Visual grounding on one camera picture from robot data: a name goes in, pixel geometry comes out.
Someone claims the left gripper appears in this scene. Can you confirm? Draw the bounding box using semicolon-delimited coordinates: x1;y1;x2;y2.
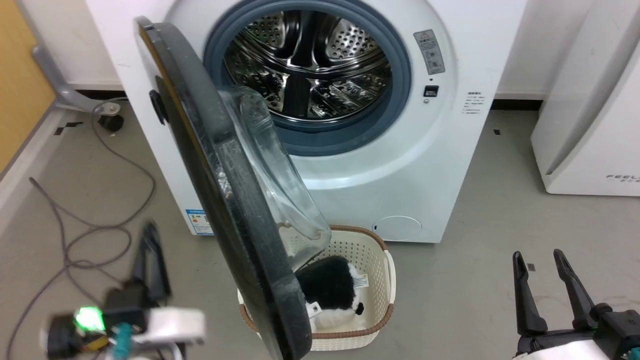
42;222;207;357

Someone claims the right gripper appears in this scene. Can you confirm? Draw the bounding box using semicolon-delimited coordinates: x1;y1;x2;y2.
512;249;640;360

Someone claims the black round glass washer door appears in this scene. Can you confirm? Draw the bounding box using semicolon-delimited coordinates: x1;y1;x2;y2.
134;16;332;360

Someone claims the white front-load washing machine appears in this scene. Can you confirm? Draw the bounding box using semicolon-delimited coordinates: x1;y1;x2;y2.
85;0;528;244

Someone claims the grey rubber door gasket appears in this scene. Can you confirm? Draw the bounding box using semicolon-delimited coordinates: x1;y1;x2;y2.
202;0;412;157

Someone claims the blue energy label sticker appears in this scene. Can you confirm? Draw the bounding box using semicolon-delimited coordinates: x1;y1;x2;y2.
185;208;214;236

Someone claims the black caster wheel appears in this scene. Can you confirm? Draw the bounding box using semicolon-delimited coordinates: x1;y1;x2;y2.
98;114;124;133

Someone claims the white appliance with grey stripe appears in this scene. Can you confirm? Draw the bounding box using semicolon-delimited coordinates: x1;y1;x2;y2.
531;0;640;197

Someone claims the round white filter cover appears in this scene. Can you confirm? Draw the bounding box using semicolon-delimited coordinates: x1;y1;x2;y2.
372;215;422;242

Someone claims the cream woven plastic laundry basket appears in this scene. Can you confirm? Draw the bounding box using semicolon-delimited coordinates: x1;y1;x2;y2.
237;225;397;352

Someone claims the black and white plush toy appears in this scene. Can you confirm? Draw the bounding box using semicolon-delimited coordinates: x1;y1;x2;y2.
295;256;370;331

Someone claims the grey stand leg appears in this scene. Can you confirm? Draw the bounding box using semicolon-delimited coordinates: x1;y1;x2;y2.
31;46;122;115

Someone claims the small printed text label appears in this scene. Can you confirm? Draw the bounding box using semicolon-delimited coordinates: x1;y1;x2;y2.
462;91;484;115

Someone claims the orange wooden panel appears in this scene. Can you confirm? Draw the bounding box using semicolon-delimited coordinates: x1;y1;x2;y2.
0;0;57;174

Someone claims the stainless steel washer drum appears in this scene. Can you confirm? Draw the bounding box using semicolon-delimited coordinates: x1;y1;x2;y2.
223;10;393;121

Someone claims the grey warning sticker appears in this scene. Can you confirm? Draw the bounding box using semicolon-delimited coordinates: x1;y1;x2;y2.
413;29;446;76

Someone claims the grey floor cable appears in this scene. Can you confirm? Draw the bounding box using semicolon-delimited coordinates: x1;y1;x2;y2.
6;177;96;360
64;102;157;270

